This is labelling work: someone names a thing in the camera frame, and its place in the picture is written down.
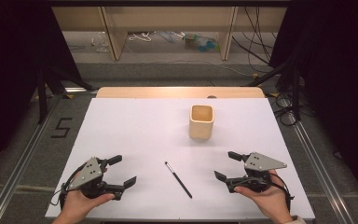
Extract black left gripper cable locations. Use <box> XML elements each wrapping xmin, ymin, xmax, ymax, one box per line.
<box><xmin>48</xmin><ymin>170</ymin><xmax>87</xmax><ymax>210</ymax></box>

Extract black pen with white tip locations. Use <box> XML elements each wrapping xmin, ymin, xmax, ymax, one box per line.
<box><xmin>164</xmin><ymin>161</ymin><xmax>194</xmax><ymax>200</ymax></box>

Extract colourful plastic bags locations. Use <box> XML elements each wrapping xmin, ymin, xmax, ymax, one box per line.
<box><xmin>182</xmin><ymin>32</ymin><xmax>221</xmax><ymax>53</ymax></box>

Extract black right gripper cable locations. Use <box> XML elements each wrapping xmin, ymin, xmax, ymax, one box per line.
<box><xmin>269</xmin><ymin>173</ymin><xmax>296</xmax><ymax>213</ymax></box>

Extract person's right hand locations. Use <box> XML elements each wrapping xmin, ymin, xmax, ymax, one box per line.
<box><xmin>233</xmin><ymin>169</ymin><xmax>294</xmax><ymax>222</ymax></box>

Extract white coiled cable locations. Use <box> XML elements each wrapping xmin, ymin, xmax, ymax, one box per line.
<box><xmin>128</xmin><ymin>31</ymin><xmax>157</xmax><ymax>43</ymax></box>

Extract beige square cup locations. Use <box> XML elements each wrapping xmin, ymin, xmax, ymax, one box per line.
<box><xmin>188</xmin><ymin>104</ymin><xmax>215</xmax><ymax>141</ymax></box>

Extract clear plastic wrapping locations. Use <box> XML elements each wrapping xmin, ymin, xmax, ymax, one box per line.
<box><xmin>89</xmin><ymin>31</ymin><xmax>111</xmax><ymax>53</ymax></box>

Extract white board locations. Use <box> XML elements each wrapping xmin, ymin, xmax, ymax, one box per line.
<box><xmin>44</xmin><ymin>97</ymin><xmax>317</xmax><ymax>221</ymax></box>

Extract metal floor rail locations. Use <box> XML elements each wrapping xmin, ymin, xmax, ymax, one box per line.
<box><xmin>273</xmin><ymin>96</ymin><xmax>356</xmax><ymax>224</ymax></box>
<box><xmin>0</xmin><ymin>92</ymin><xmax>63</xmax><ymax>224</ymax></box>

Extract black curtain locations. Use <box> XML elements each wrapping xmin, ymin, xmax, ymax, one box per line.
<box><xmin>268</xmin><ymin>0</ymin><xmax>358</xmax><ymax>209</ymax></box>
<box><xmin>0</xmin><ymin>0</ymin><xmax>85</xmax><ymax>178</ymax></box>

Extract black metal stand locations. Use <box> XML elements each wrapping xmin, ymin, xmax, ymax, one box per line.
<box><xmin>244</xmin><ymin>57</ymin><xmax>304</xmax><ymax>123</ymax></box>
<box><xmin>36</xmin><ymin>63</ymin><xmax>95</xmax><ymax>125</ymax></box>

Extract black floor cables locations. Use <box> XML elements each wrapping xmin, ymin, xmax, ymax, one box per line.
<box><xmin>272</xmin><ymin>91</ymin><xmax>309</xmax><ymax>127</ymax></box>

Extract wooden shelf unit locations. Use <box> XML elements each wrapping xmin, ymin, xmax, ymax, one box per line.
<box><xmin>51</xmin><ymin>6</ymin><xmax>289</xmax><ymax>62</ymax></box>

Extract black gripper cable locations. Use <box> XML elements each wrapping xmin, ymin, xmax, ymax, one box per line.
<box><xmin>48</xmin><ymin>170</ymin><xmax>87</xmax><ymax>210</ymax></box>
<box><xmin>269</xmin><ymin>173</ymin><xmax>296</xmax><ymax>213</ymax></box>

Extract hanging black cables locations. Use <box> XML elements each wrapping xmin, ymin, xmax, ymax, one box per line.
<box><xmin>231</xmin><ymin>6</ymin><xmax>278</xmax><ymax>75</ymax></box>

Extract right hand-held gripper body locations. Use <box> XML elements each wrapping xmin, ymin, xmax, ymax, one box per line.
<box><xmin>226</xmin><ymin>151</ymin><xmax>288</xmax><ymax>194</ymax></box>

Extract person's left hand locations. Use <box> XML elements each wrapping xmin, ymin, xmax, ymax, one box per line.
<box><xmin>59</xmin><ymin>167</ymin><xmax>116</xmax><ymax>222</ymax></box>

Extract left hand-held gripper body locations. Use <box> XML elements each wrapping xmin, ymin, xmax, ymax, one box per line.
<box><xmin>61</xmin><ymin>156</ymin><xmax>123</xmax><ymax>201</ymax></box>

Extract wooden table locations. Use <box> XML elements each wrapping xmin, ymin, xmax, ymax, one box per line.
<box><xmin>95</xmin><ymin>86</ymin><xmax>266</xmax><ymax>100</ymax></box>

